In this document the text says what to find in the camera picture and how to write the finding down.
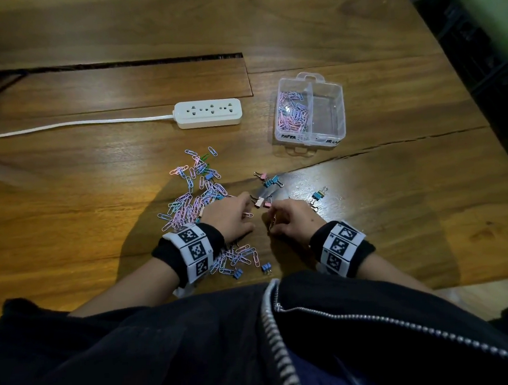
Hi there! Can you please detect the person's right forearm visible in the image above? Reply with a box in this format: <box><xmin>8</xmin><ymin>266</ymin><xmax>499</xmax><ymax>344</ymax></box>
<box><xmin>356</xmin><ymin>247</ymin><xmax>436</xmax><ymax>299</ymax></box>

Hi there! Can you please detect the white power strip cable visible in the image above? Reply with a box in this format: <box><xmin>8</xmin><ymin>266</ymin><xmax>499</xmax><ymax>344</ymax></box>
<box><xmin>0</xmin><ymin>112</ymin><xmax>176</xmax><ymax>138</ymax></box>

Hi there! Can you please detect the scatter of small binder clips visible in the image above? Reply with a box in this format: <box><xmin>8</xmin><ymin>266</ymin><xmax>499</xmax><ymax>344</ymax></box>
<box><xmin>224</xmin><ymin>165</ymin><xmax>336</xmax><ymax>281</ymax></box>

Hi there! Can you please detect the clear plastic compartment box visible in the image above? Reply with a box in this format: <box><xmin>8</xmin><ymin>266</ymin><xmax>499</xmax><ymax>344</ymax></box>
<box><xmin>269</xmin><ymin>68</ymin><xmax>350</xmax><ymax>158</ymax></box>

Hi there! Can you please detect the person's left hand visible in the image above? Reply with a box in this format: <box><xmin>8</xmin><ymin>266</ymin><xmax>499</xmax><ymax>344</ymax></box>
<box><xmin>197</xmin><ymin>191</ymin><xmax>257</xmax><ymax>247</ymax></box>

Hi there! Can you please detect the person's left forearm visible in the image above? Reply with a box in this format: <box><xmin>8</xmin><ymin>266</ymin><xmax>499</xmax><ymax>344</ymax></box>
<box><xmin>65</xmin><ymin>255</ymin><xmax>183</xmax><ymax>318</ymax></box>

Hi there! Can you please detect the white power strip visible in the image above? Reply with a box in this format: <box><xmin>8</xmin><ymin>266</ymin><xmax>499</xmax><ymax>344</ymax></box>
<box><xmin>171</xmin><ymin>96</ymin><xmax>244</xmax><ymax>131</ymax></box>

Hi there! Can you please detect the pile of pastel paper clips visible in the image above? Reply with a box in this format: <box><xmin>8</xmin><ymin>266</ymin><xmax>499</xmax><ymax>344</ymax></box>
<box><xmin>152</xmin><ymin>143</ymin><xmax>262</xmax><ymax>281</ymax></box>
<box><xmin>275</xmin><ymin>89</ymin><xmax>312</xmax><ymax>134</ymax></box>

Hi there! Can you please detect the black zip jacket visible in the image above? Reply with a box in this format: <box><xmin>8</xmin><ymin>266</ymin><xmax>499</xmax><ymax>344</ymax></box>
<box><xmin>0</xmin><ymin>253</ymin><xmax>508</xmax><ymax>385</ymax></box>

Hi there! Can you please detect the person's right hand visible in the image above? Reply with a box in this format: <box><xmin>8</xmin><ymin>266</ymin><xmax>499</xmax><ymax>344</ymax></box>
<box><xmin>260</xmin><ymin>195</ymin><xmax>330</xmax><ymax>250</ymax></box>

